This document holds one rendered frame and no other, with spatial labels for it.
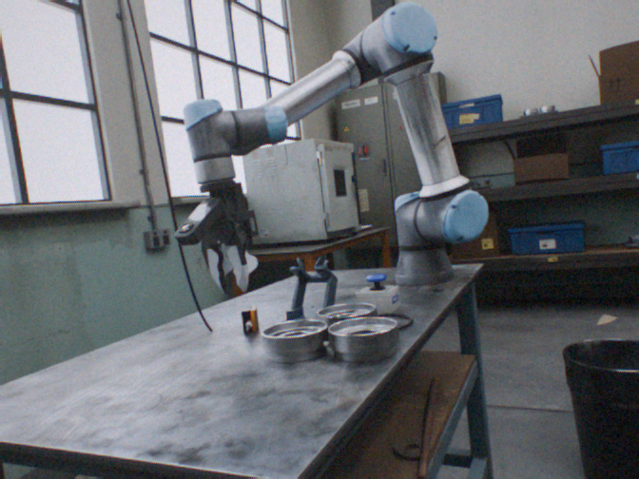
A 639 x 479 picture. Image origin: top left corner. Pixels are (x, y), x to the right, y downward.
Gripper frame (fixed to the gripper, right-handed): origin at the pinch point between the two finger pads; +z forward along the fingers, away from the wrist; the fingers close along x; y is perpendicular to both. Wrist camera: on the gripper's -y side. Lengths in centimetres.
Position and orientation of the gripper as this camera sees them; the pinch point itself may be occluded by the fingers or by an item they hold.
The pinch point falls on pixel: (231, 287)
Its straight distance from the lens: 99.2
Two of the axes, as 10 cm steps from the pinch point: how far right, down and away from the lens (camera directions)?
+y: 4.9, -1.7, 8.6
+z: 1.8, 9.8, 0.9
